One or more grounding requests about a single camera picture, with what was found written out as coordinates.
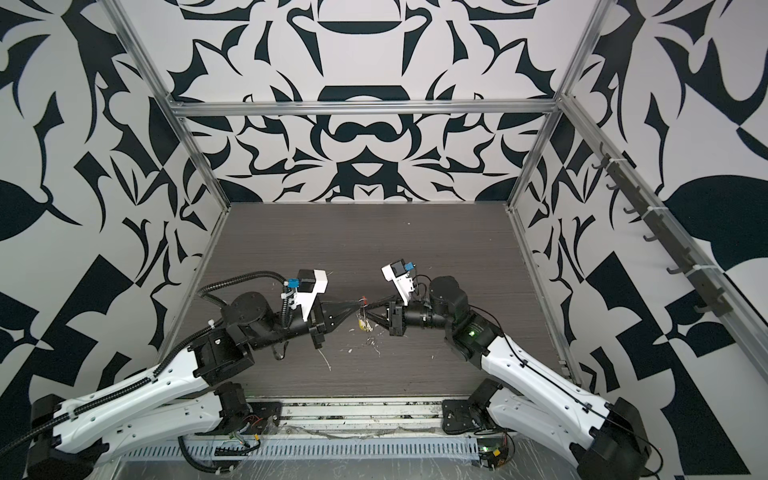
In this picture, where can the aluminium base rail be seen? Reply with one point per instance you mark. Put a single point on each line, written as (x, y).
(360, 414)

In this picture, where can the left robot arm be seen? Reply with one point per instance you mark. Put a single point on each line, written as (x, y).
(190, 392)

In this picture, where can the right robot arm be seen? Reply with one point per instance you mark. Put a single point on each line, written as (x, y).
(601, 439)

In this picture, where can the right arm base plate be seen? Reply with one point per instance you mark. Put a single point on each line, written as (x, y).
(460, 416)

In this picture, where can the green circuit board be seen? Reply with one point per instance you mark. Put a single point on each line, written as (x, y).
(494, 452)

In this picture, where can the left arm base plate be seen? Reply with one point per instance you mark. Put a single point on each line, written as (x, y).
(265, 417)

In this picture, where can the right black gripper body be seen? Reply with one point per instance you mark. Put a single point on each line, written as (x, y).
(420, 316)

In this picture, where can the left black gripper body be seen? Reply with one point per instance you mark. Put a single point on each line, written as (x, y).
(312, 324)

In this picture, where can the white slotted cable duct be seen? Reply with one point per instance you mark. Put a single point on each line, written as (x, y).
(459, 448)

